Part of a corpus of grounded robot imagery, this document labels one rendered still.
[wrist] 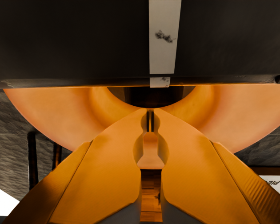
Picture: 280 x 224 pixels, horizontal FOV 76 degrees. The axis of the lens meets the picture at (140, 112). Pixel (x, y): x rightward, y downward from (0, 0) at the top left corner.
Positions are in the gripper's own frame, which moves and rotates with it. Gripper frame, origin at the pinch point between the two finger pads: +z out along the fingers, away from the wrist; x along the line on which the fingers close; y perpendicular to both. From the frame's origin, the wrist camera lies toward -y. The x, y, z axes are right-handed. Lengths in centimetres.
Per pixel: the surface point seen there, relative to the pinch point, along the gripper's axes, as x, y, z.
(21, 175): -34, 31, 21
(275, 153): 25.0, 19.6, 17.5
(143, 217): -0.7, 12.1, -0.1
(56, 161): -10.6, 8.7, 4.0
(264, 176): 24.7, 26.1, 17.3
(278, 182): 28.9, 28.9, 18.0
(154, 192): 0.5, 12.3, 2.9
